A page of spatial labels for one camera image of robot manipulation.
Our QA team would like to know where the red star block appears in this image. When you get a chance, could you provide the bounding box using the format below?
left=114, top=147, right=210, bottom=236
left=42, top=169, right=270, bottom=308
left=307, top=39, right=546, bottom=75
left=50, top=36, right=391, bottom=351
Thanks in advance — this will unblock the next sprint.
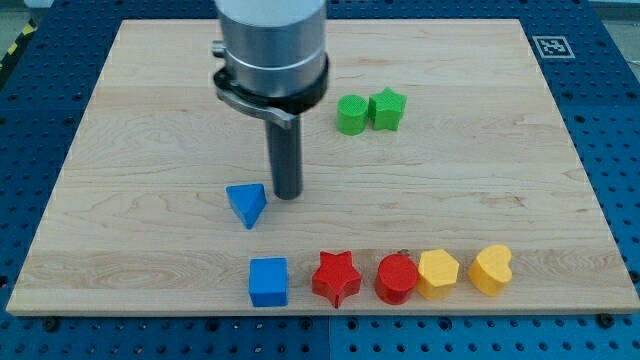
left=312, top=251, right=362, bottom=309

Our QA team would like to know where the blue cube block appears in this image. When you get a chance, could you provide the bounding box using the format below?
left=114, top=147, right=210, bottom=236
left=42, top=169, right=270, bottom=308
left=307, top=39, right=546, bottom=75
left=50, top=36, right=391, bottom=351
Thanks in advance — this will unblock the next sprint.
left=248, top=257, right=288, bottom=307

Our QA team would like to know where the wooden board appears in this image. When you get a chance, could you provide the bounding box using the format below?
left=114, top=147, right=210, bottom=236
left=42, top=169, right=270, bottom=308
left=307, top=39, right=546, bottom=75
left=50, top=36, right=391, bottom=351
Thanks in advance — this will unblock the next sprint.
left=7, top=19, right=639, bottom=317

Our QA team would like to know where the white fiducial marker tag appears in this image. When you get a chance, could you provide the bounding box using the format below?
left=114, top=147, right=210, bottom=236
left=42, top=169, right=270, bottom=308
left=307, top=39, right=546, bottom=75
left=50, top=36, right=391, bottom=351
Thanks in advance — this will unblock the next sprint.
left=532, top=35, right=575, bottom=59

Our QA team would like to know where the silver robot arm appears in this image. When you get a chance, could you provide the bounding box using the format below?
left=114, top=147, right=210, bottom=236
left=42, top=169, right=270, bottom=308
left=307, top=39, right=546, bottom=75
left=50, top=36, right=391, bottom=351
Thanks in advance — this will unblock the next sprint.
left=212, top=0, right=330, bottom=200

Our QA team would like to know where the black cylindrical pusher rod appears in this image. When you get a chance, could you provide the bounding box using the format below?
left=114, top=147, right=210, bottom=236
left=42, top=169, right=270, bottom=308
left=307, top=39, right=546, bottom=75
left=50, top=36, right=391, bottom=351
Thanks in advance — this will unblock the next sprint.
left=265, top=117, right=303, bottom=200

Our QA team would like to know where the yellow heart block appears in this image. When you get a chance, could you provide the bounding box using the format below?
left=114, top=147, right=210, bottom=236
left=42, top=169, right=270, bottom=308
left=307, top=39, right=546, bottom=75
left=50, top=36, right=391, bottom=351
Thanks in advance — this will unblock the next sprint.
left=468, top=244, right=513, bottom=297

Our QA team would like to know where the blue triangle block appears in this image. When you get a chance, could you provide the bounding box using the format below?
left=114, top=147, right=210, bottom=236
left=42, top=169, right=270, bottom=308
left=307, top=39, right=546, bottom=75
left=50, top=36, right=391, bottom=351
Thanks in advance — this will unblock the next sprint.
left=226, top=183, right=267, bottom=230

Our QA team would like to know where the red cylinder block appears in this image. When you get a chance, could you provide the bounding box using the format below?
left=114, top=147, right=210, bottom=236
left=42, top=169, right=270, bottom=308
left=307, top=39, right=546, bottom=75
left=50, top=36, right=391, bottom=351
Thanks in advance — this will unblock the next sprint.
left=375, top=253, right=418, bottom=305

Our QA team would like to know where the yellow hexagon block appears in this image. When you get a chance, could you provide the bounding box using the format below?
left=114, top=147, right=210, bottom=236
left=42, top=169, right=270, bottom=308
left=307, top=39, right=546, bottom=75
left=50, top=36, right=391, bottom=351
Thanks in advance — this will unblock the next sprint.
left=416, top=249, right=460, bottom=301

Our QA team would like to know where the green star block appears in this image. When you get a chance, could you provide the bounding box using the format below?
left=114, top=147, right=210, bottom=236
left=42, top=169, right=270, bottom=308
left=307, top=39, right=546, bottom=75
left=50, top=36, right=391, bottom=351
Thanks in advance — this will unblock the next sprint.
left=368, top=87, right=407, bottom=131

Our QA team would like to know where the green cylinder block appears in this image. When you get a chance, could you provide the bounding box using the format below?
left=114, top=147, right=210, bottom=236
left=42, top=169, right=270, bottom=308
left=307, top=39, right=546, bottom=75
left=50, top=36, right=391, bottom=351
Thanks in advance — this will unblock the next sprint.
left=336, top=94, right=368, bottom=136

